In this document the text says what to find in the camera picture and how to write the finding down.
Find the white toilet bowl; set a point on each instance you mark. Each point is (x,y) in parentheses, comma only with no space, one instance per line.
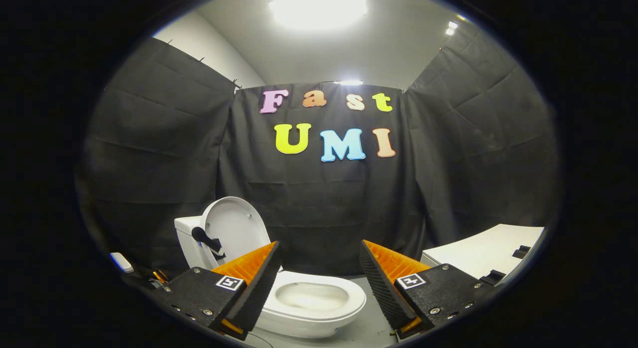
(311,313)

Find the black clip on cabinet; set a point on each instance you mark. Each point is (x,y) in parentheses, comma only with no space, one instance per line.
(522,252)
(492,277)

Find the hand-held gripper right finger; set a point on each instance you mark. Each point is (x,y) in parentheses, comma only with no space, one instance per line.
(381,293)

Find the grey louvred cabinet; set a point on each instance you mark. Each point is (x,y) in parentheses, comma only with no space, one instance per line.
(478,248)

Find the bright ceiling light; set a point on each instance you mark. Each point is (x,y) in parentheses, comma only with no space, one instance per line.
(319,6)

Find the white toilet lid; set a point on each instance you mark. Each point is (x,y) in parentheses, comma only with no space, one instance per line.
(239,223)

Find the small ceiling spotlight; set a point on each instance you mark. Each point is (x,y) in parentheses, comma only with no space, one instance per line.
(451,28)

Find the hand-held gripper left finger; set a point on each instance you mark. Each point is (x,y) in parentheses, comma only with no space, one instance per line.
(258,288)

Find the small white device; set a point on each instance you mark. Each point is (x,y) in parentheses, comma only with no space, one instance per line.
(121,262)

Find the orange and black tool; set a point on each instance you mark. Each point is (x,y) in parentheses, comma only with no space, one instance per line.
(159,276)

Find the black backdrop cloth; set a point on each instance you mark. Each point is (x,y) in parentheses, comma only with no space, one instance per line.
(324,198)

